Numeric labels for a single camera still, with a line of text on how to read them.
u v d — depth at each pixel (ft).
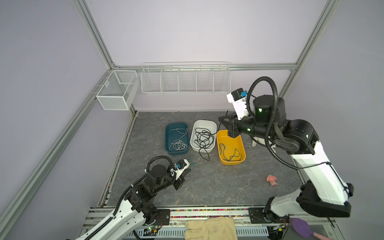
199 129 3.56
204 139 3.35
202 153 3.16
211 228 2.32
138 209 1.70
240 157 3.08
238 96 1.42
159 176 1.76
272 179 2.76
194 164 3.06
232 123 1.46
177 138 3.37
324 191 1.21
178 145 3.22
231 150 3.14
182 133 3.45
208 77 3.41
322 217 1.43
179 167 1.96
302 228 2.32
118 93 3.22
